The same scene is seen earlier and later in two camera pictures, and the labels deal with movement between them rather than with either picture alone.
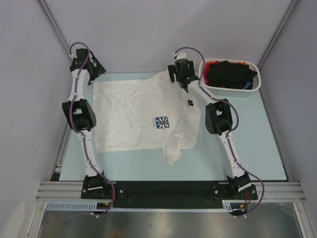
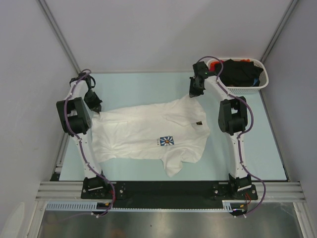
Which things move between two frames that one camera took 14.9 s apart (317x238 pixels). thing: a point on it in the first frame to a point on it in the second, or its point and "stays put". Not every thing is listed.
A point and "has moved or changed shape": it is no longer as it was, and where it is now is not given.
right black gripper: x=172 y=70 to x=193 y=92
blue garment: x=248 y=84 to x=255 y=81
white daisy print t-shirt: x=151 y=112 has moved or changed shape
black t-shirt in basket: x=227 y=75 stays put
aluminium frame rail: x=49 y=191 stays put
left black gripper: x=99 y=70 to x=96 y=105
